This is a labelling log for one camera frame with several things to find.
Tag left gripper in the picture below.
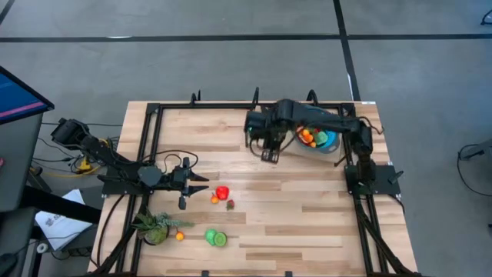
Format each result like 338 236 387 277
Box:
171 156 211 211

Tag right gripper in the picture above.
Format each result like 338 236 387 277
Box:
244 109 288 164

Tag blue collapsible bowl grey rim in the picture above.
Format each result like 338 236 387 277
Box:
292 105 342 155

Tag black metal shelf stand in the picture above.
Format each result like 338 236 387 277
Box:
244 86 261 149

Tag potted succulent plant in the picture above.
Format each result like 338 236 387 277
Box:
131 209 195 247

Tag black desk beam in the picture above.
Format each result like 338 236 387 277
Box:
21 186 101 224

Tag white paper sheets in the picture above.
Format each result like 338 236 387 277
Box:
35 188 93 252

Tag grey desk cabinet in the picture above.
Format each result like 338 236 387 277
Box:
0 113 43 212

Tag monitor with blue screen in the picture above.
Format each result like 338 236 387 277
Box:
0 65 55 126

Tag grey floor stand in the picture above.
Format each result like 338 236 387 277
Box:
459 138 492 162

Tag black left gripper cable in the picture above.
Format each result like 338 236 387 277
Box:
141 149 200 174

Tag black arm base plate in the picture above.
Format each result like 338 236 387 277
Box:
344 164 402 196
100 173 158 196

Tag black floor cable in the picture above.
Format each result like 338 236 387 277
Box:
456 142 492 198

